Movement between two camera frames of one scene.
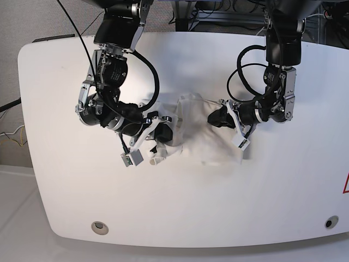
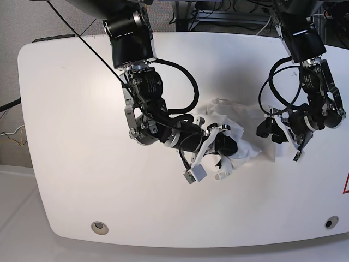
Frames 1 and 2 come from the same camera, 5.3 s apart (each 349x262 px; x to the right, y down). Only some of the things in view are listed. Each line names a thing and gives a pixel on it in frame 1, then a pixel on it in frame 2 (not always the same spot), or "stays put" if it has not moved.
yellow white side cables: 3,133 stays put
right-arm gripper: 140,128 -> 193,137
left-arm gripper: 245,115 -> 296,128
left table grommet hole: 99,228 stays put
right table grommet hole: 331,221 stays put
